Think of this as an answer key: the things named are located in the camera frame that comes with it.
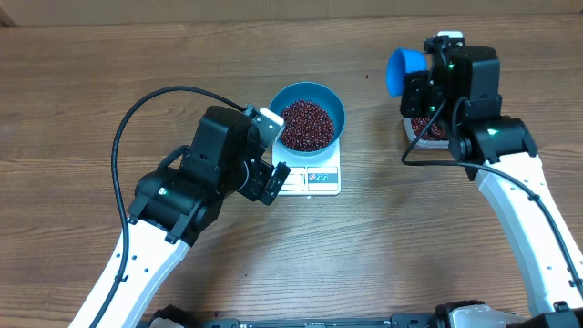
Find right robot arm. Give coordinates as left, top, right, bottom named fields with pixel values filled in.
left=386, top=31, right=582, bottom=327

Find red beans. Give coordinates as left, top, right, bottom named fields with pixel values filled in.
left=281, top=99, right=335, bottom=152

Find teal blue bowl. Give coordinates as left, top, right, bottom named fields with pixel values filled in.
left=269, top=82, right=346, bottom=149

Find blue plastic measuring scoop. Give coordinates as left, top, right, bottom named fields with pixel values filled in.
left=386, top=47, right=428, bottom=97

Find white digital kitchen scale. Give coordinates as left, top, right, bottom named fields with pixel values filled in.
left=272, top=139, right=342, bottom=197

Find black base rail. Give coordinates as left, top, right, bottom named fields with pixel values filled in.
left=136, top=299, right=516, bottom=328

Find clear plastic food container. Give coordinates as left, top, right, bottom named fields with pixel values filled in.
left=404, top=118, right=448, bottom=150

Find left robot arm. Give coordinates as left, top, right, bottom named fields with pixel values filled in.
left=71, top=106, right=290, bottom=327

